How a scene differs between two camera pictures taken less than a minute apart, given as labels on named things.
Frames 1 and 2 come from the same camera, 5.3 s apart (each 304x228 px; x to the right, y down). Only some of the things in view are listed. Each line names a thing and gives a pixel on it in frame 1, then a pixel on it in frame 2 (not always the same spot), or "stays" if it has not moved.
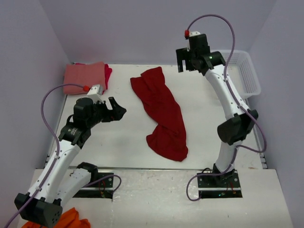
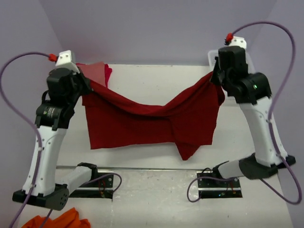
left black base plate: (104, 189) stays
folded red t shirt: (108, 71) stays
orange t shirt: (70, 219) stays
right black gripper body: (192, 57) → (218, 77)
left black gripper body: (101, 113) → (81, 87)
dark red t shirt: (168, 138) → (116, 121)
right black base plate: (225, 185) stays
